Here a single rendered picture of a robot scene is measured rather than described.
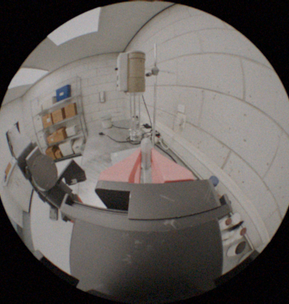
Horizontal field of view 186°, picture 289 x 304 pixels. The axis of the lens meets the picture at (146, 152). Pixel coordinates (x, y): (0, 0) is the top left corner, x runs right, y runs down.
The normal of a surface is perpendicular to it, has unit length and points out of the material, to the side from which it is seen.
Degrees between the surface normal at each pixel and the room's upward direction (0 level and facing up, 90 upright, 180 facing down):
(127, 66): 90
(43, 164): 61
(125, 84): 90
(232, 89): 90
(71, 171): 67
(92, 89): 90
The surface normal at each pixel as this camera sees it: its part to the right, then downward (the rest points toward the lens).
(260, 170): -0.92, 0.22
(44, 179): 0.88, -0.36
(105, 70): 0.38, 0.54
